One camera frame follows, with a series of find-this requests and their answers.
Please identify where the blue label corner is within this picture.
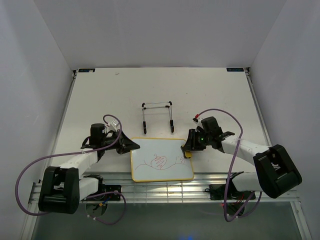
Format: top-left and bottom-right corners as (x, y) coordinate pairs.
(226, 67), (245, 72)
(78, 68), (96, 73)

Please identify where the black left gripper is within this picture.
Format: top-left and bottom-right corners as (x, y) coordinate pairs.
(101, 129), (140, 155)

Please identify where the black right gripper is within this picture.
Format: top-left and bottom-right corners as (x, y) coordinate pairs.
(183, 129), (212, 151)

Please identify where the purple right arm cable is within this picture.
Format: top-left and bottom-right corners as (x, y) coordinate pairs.
(197, 108), (263, 223)

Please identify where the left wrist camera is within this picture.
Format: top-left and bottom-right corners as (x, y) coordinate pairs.
(106, 119), (120, 132)

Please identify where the aluminium table frame rail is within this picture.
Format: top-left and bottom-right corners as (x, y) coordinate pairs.
(21, 66), (312, 240)

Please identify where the blue label right corner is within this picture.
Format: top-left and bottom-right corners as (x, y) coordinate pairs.
(226, 67), (245, 72)

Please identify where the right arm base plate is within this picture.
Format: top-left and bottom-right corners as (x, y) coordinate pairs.
(204, 184), (251, 201)

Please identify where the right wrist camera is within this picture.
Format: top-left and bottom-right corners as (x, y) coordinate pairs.
(192, 114), (203, 126)

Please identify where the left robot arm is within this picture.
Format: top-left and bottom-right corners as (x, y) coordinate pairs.
(38, 123), (141, 214)

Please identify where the black wire whiteboard stand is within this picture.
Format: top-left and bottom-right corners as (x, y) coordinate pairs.
(141, 101), (175, 135)

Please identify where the blue label left corner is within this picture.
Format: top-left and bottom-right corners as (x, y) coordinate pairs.
(78, 68), (96, 73)

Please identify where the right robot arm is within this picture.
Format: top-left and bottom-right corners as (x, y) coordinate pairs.
(181, 115), (303, 199)

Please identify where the yellow bone-shaped eraser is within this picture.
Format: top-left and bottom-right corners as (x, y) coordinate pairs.
(183, 151), (193, 159)

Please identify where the yellow-framed whiteboard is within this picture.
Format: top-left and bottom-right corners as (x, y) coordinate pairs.
(130, 137), (194, 183)

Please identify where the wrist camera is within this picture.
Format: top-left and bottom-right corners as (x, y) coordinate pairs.
(192, 114), (203, 126)
(106, 119), (120, 132)

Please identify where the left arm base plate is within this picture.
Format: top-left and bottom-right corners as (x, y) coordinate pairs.
(84, 184), (122, 202)

